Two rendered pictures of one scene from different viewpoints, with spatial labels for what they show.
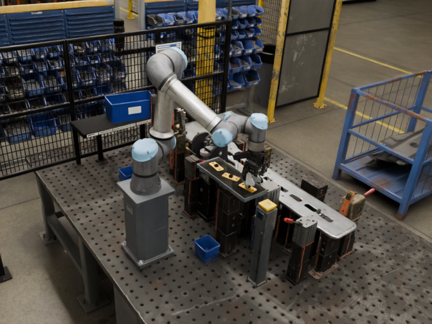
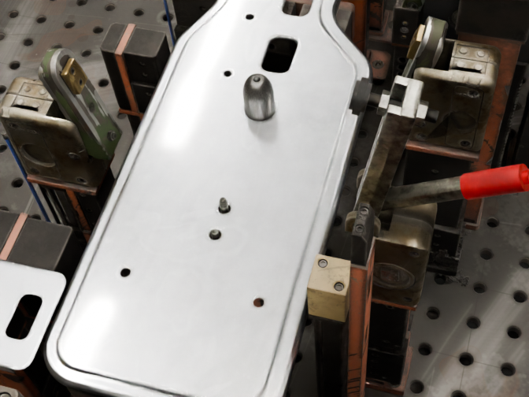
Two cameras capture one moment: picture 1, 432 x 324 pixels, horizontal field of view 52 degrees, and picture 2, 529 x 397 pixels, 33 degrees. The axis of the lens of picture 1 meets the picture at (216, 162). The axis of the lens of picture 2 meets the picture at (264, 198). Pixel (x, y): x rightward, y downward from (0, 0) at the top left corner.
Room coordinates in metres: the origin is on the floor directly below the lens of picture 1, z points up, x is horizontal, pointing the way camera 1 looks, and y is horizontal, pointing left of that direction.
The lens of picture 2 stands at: (2.77, 0.54, 1.74)
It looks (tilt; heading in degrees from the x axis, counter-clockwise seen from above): 57 degrees down; 241
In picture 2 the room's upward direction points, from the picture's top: 7 degrees counter-clockwise
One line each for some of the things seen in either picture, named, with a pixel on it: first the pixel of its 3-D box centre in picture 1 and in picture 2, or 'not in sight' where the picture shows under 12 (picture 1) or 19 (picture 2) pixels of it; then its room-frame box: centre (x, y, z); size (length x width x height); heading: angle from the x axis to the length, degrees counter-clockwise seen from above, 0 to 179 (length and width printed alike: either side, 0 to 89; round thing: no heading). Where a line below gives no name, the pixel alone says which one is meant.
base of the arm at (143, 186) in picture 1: (145, 177); not in sight; (1.79, 0.33, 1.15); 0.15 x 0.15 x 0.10
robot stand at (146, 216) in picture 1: (146, 220); not in sight; (1.79, 0.33, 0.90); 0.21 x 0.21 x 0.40; 38
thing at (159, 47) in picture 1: (168, 63); not in sight; (3.07, 0.38, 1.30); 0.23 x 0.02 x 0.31; 129
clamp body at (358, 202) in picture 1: (346, 225); not in sight; (1.88, -0.70, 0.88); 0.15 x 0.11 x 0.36; 129
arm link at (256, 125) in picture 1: (257, 127); not in sight; (1.73, -0.17, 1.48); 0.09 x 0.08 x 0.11; 68
